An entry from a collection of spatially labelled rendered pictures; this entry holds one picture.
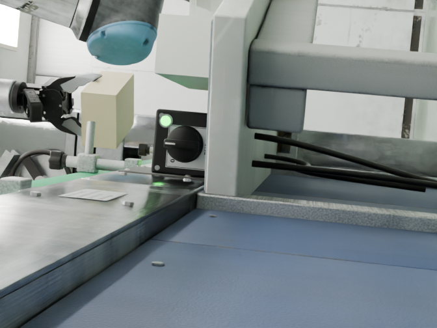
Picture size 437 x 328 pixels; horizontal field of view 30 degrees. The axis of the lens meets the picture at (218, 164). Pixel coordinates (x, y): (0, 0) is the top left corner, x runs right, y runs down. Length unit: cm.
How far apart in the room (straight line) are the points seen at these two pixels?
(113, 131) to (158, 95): 371
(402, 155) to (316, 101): 278
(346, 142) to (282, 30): 166
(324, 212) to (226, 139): 12
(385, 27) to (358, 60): 456
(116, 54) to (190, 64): 67
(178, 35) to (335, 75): 17
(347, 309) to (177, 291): 9
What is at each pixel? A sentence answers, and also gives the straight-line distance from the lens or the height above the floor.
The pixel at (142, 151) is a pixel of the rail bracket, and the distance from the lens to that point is 176.
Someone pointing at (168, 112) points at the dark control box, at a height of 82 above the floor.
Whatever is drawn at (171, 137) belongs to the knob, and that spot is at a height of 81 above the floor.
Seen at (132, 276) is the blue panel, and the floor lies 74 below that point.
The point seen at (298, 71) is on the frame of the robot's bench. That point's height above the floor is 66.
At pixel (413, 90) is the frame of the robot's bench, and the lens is 84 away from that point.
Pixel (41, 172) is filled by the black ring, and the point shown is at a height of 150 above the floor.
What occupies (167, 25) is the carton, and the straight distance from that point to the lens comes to 85.
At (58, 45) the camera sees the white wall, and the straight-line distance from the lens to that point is 610.
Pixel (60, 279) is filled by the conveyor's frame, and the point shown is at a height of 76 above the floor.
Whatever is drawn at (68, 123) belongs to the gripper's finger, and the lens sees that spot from 183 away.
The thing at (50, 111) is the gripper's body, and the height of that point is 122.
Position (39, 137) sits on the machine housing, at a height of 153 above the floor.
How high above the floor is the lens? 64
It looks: 6 degrees up
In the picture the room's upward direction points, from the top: 84 degrees counter-clockwise
